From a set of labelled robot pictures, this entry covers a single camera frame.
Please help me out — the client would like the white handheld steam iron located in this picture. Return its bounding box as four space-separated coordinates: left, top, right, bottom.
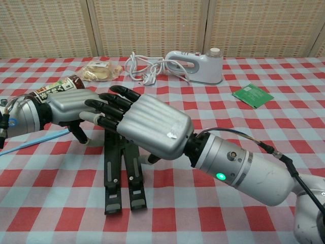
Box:
165 47 224 85

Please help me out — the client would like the clear bag of biscuits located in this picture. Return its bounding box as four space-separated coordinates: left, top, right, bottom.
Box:
80 60 124 82

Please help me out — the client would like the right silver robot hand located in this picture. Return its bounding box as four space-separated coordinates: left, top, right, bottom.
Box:
79 85 194 165

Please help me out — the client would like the bamboo folding screen panel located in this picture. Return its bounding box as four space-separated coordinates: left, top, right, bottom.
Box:
203 0 325 58
87 0 211 58
0 0 102 59
309 32 325 58

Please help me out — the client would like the white power cable with plug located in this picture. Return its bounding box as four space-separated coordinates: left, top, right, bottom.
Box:
124 51 191 86

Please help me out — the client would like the dark tea bottle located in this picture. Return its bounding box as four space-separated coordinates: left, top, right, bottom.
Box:
32 75 86 104

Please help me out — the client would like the black folding laptop stand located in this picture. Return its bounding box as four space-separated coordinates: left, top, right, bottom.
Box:
103 126 150 216

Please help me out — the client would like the green sachet packet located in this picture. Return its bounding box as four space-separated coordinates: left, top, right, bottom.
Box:
232 83 275 109

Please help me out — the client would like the red white checkered tablecloth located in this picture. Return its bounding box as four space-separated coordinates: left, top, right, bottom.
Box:
0 56 325 244

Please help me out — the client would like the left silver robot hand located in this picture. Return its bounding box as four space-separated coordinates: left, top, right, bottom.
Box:
40 88 103 148

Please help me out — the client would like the light blue plastic spoon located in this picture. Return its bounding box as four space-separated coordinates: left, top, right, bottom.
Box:
0 128 71 157

